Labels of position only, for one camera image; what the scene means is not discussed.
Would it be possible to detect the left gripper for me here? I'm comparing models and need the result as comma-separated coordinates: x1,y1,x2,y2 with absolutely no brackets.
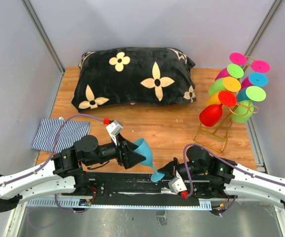
85,133,146,169

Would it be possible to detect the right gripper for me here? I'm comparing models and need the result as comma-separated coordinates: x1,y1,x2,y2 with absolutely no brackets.
157,157,207,180

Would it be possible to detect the blue wine glass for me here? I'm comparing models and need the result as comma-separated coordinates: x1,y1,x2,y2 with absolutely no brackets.
134,138,165,182

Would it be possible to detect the light green wine glass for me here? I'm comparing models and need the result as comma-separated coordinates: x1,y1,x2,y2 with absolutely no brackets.
231,100,254,123

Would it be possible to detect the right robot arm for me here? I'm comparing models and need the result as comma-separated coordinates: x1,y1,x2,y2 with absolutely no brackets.
159,144,285,210

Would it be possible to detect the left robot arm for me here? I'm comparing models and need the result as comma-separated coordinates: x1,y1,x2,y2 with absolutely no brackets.
0,135,148,213

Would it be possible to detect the red wine glass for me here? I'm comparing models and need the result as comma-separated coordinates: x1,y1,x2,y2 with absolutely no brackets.
199,90,237,127

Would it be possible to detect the pink base wine glass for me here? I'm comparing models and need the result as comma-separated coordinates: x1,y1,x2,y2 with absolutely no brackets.
229,52,248,66

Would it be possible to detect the pink base rear glass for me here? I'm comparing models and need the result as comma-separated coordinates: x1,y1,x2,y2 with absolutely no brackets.
250,60,271,74

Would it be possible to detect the black floral plush pillow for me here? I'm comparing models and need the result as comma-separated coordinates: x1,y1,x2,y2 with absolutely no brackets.
71,47,196,112

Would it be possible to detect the blue white striped cloth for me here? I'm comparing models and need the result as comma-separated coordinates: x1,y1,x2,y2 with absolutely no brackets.
31,117,91,153

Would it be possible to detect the green glass yellow base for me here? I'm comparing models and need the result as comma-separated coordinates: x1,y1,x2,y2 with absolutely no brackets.
208,77,241,95

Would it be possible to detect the teal glass green base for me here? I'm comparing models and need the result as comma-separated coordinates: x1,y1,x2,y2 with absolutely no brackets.
237,86,267,102

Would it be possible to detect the magenta glass green base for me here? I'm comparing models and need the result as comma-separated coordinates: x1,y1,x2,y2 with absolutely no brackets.
215,64,244,80

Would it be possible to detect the magenta glass blue base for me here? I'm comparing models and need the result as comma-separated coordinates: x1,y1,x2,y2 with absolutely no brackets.
241,73,268,88

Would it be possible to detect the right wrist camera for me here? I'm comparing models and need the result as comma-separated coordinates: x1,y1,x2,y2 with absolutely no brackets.
168,171,187,194

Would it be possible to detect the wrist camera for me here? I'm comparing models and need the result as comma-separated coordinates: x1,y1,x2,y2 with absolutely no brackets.
106,120,123,146
168,171,187,194

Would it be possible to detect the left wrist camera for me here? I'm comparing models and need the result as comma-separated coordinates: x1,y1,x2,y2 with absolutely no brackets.
106,120,123,146

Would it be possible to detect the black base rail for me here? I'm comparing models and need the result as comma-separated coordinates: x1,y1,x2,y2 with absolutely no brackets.
16,170,285,210

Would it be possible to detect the gold wire glass rack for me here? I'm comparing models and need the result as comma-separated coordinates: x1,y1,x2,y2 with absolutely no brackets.
193,56,255,149

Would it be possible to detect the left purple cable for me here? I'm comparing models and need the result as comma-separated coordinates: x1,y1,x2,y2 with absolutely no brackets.
0,114,108,196

